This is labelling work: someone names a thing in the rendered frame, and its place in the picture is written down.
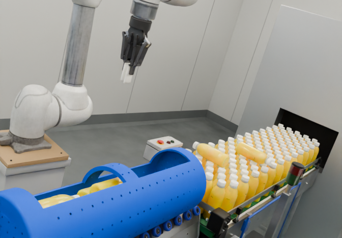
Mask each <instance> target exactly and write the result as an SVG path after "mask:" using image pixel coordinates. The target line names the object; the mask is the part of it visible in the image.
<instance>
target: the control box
mask: <svg viewBox="0 0 342 238"><path fill-rule="evenodd" d="M158 140H162V141H163V142H164V143H162V144H160V143H158V142H157V141H158ZM171 140H174V143H172V142H170V144H169V143H167V141H171ZM182 145H183V143H182V142H180V141H178V140H176V139H174V138H173V137H171V136H167V137H162V138H158V139H152V140H148V141H147V145H146V148H145V152H144V155H143V157H144V158H145V159H147V160H149V161H150V160H151V159H152V157H153V156H154V155H155V154H156V153H158V152H160V151H162V150H165V149H169V148H173V147H180V148H182Z"/></svg>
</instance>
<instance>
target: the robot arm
mask: <svg viewBox="0 0 342 238"><path fill-rule="evenodd" d="M101 1H102V0H72V2H73V8H72V15H71V21H70V28H69V35H68V41H67V48H66V54H65V61H64V68H63V74H62V80H61V81H60V82H59V83H57V84H56V86H55V88H54V90H53V92H52V93H51V92H50V91H49V90H48V89H46V88H45V87H43V86H40V85H27V86H25V87H23V88H22V89H21V90H20V92H19V93H18V95H17V97H16V99H15V101H14V104H13V108H12V113H11V119H10V129H9V132H2V133H0V145H9V146H10V147H11V148H12V149H13V150H14V152H15V153H17V154H21V153H24V152H28V151H35V150H41V149H51V147H52V145H51V144H50V143H48V142H47V141H45V140H44V133H45V130H48V129H50V128H52V127H65V126H72V125H77V124H80V123H82V122H84V121H86V120H87V119H89V118H90V116H91V114H92V111H93V103H92V101H91V99H90V97H89V96H88V95H87V89H86V88H85V86H84V85H83V84H82V83H83V77H84V71H85V67H86V61H87V56H88V50H89V43H90V37H91V31H92V25H93V20H94V14H95V8H97V7H98V6H99V5H100V3H101ZM197 1H198V0H133V1H132V5H131V9H130V13H131V14H133V15H132V16H131V17H130V21H129V26H130V28H129V29H128V31H126V32H124V31H123V32H122V36H123V40H122V48H121V59H122V60H123V62H124V64H123V68H122V71H123V72H122V75H121V79H120V81H121V82H124V83H125V84H130V83H131V79H132V75H134V72H135V68H136V66H141V64H142V62H143V60H144V58H145V55H146V53H147V51H148V48H149V47H150V46H151V45H152V43H151V42H149V41H148V39H147V38H148V31H150V28H151V24H152V21H151V20H154V19H155V17H156V14H157V10H158V7H159V3H160V2H163V3H166V4H168V5H172V6H181V7H188V6H191V5H193V4H195V3H196V2H197Z"/></svg>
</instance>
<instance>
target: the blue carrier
mask: <svg viewBox="0 0 342 238"><path fill-rule="evenodd" d="M103 171H108V172H111V173H110V174H106V175H103V176H100V174H101V173H102V172H103ZM116 177H118V178H119V179H120V180H121V181H122V182H123V183H121V184H118V185H116V186H113V187H109V188H106V189H103V190H100V191H97V192H93V193H90V194H87V195H84V196H81V197H78V198H75V199H72V200H68V201H65V202H62V203H59V204H56V205H53V206H50V207H47V208H43V207H42V206H41V204H40V203H39V201H38V200H42V199H45V198H49V197H52V196H55V195H60V194H65V195H69V196H73V195H77V193H78V191H79V190H81V189H85V188H88V187H91V186H92V185H93V184H95V183H98V182H102V181H105V180H109V179H112V178H116ZM206 184H207V182H206V175H205V171H204V169H203V166H202V164H201V163H200V161H199V160H198V158H197V157H196V156H195V155H194V154H193V153H191V152H190V151H188V150H186V149H184V148H180V147H173V148H169V149H165V150H162V151H160V152H158V153H156V154H155V155H154V156H153V157H152V159H151V160H150V162H149V163H146V164H142V165H139V166H135V167H132V168H128V167H127V166H125V165H122V164H119V163H110V164H106V165H102V166H98V167H94V168H92V169H91V170H90V171H89V172H88V173H87V174H86V175H85V176H84V178H83V180H82V181H81V182H78V183H74V184H71V185H68V186H64V187H61V188H57V189H54V190H50V191H47V192H43V193H39V194H35V195H32V194H31V193H30V192H28V191H26V190H24V189H22V188H11V189H7V190H3V191H0V238H134V237H136V236H138V235H140V234H142V233H144V232H146V231H148V230H150V229H152V228H154V227H156V226H158V225H160V224H162V223H164V222H166V221H168V220H170V219H172V218H174V217H176V216H178V215H180V214H182V213H184V212H186V211H188V210H190V209H192V208H194V207H196V206H197V205H198V204H199V203H200V202H201V200H202V199H203V197H204V194H205V191H206Z"/></svg>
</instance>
